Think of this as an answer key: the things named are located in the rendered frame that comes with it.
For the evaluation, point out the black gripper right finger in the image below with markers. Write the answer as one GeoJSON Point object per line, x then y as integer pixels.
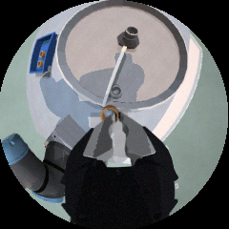
{"type": "Point", "coordinates": [142, 143]}

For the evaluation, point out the bronze bushing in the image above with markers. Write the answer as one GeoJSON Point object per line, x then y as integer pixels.
{"type": "Point", "coordinates": [111, 107]}
{"type": "Point", "coordinates": [40, 64]}
{"type": "Point", "coordinates": [42, 54]}

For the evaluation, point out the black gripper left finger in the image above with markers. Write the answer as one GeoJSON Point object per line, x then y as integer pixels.
{"type": "Point", "coordinates": [95, 145]}

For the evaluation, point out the blue open crate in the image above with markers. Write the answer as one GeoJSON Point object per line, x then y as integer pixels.
{"type": "Point", "coordinates": [41, 44]}

